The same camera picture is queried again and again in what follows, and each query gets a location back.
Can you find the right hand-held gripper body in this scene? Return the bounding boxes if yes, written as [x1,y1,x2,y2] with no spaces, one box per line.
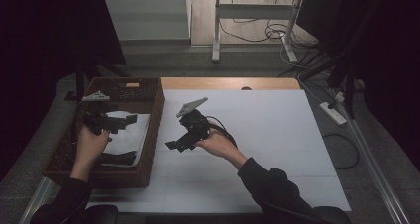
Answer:
[175,96,212,145]

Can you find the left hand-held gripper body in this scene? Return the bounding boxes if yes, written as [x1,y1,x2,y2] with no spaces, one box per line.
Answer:
[81,90,127,136]

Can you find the white shirt black collar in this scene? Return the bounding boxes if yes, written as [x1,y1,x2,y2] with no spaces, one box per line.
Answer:
[98,110,152,168]

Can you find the brown wicker basket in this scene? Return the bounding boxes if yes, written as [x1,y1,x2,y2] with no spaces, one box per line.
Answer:
[43,76,166,189]

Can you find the person's left hand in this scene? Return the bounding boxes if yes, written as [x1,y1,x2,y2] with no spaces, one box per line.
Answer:
[69,124,113,182]

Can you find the person's right hand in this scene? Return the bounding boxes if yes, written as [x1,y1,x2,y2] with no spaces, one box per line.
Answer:
[193,119,249,171]

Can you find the black metal stand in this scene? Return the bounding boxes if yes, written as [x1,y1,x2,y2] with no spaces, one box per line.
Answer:
[298,52,366,120]
[63,52,131,103]

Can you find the white table mat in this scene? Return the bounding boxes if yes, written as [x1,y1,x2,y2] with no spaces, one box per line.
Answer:
[86,88,352,214]

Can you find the white cabinet panel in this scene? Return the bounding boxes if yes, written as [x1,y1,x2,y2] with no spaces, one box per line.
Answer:
[102,0,193,42]

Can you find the white power strip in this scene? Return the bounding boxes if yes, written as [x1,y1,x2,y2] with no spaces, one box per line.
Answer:
[318,101,348,126]

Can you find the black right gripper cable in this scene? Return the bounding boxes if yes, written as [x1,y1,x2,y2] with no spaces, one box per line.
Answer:
[202,115,240,150]

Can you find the white metal desk frame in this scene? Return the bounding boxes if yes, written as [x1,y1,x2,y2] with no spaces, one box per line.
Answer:
[211,0,306,65]

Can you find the aluminium rail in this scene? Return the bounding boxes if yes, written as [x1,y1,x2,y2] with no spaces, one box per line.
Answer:
[331,91,411,224]
[18,176,57,224]

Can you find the white power strip cable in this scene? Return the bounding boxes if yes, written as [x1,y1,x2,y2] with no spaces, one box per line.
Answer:
[296,75,324,105]

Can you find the tangle of black floor cables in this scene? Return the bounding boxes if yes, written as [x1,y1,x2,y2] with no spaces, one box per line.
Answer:
[219,0,320,52]

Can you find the black looped floor cable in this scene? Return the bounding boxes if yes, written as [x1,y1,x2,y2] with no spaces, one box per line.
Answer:
[321,133,361,170]

